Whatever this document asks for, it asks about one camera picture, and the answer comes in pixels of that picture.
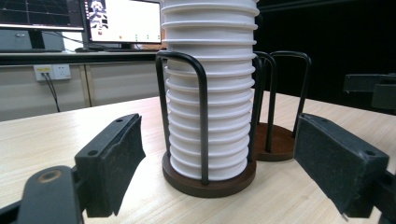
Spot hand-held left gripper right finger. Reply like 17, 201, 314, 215
293, 112, 390, 222

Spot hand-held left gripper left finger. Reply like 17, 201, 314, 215
74, 113, 147, 218

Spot black wire cup holder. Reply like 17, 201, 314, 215
253, 50, 313, 162
154, 49, 265, 199

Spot stack of white cups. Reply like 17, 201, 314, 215
161, 0, 261, 182

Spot dark desk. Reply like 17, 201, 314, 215
0, 49, 161, 66

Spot black keyboard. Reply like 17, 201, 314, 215
105, 47, 142, 53

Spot bright screen monitor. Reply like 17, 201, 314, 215
83, 0, 163, 45

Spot grey box under monitor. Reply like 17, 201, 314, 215
0, 29, 66, 53

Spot dark screen monitor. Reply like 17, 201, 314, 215
0, 0, 86, 33

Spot black socket cable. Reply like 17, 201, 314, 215
41, 72, 62, 113

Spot white wall socket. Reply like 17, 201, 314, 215
33, 63, 72, 82

